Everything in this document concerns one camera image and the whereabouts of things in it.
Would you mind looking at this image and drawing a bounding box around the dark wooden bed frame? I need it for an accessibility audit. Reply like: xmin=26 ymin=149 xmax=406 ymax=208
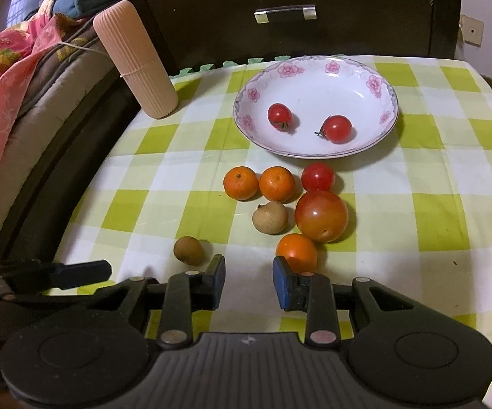
xmin=0 ymin=66 xmax=146 ymax=265

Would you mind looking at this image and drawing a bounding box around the white floral bowl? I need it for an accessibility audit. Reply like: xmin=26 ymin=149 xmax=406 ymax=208
xmin=233 ymin=55 xmax=400 ymax=159

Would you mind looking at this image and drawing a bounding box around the green checkered tablecloth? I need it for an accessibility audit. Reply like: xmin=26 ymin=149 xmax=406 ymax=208
xmin=41 ymin=55 xmax=492 ymax=409

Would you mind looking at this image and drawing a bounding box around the small orange mandarin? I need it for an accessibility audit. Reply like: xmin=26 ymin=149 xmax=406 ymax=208
xmin=223 ymin=166 xmax=259 ymax=201
xmin=259 ymin=166 xmax=296 ymax=203

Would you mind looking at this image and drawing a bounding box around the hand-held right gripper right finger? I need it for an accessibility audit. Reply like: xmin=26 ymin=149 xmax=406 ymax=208
xmin=272 ymin=256 xmax=415 ymax=348

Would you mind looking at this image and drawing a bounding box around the silver drawer handle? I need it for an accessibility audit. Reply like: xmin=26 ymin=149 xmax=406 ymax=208
xmin=254 ymin=4 xmax=317 ymax=24

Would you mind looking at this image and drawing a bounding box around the green foam mat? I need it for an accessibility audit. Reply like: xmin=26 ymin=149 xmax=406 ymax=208
xmin=170 ymin=55 xmax=344 ymax=78

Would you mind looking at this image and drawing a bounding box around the smooth bright orange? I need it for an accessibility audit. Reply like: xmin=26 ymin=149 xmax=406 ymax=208
xmin=276 ymin=233 xmax=318 ymax=274

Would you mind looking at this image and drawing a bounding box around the red cherry tomato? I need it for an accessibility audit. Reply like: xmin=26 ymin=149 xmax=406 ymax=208
xmin=315 ymin=115 xmax=353 ymax=144
xmin=267 ymin=103 xmax=293 ymax=131
xmin=301 ymin=163 xmax=336 ymax=192

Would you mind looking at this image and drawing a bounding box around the brown longan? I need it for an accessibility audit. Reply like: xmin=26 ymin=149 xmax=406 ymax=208
xmin=174 ymin=237 xmax=205 ymax=265
xmin=252 ymin=203 xmax=289 ymax=235

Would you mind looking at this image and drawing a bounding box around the brown grey mattress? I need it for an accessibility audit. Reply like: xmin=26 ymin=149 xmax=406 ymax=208
xmin=0 ymin=17 xmax=116 ymax=239

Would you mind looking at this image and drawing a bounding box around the pink ribbed cylinder container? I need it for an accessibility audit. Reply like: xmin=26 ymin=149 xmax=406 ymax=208
xmin=93 ymin=0 xmax=179 ymax=120

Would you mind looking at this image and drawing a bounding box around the beige wall socket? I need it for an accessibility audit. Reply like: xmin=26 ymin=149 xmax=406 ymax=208
xmin=460 ymin=15 xmax=484 ymax=47

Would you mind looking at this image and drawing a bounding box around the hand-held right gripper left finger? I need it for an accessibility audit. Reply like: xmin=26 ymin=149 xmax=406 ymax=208
xmin=94 ymin=254 xmax=226 ymax=350

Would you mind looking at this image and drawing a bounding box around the large red tomato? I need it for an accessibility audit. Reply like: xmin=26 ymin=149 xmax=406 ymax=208
xmin=295 ymin=190 xmax=349 ymax=243

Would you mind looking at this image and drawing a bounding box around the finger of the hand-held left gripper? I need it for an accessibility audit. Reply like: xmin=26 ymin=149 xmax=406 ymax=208
xmin=0 ymin=290 xmax=102 ymax=307
xmin=0 ymin=259 xmax=113 ymax=292

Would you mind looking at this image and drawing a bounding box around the dark wooden cabinet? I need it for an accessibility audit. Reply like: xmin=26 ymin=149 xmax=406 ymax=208
xmin=116 ymin=0 xmax=464 ymax=75

